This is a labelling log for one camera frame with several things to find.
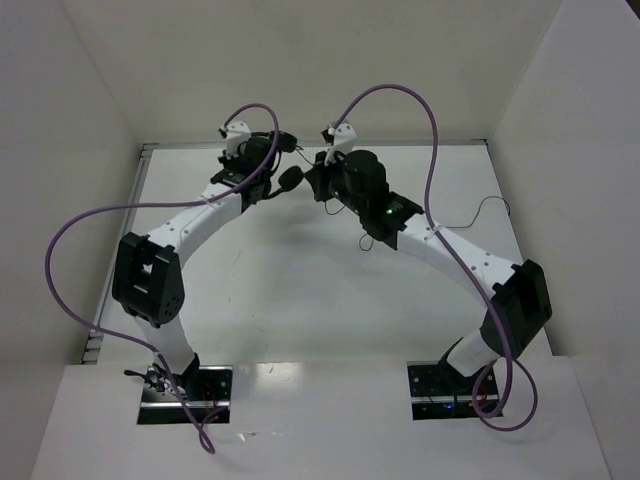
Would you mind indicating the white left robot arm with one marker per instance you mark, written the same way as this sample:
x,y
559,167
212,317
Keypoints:
x,y
148,281

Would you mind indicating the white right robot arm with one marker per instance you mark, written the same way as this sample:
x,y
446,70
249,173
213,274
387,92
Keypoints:
x,y
515,296

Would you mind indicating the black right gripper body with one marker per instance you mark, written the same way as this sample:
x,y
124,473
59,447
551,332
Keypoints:
x,y
329,182

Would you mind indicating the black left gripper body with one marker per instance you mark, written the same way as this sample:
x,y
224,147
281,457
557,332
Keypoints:
x,y
279,141

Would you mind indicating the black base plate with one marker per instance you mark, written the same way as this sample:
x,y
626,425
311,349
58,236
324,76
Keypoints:
x,y
438,393
209,402

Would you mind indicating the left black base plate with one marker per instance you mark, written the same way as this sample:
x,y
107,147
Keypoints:
x,y
209,402

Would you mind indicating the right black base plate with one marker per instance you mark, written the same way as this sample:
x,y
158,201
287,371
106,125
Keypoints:
x,y
438,393

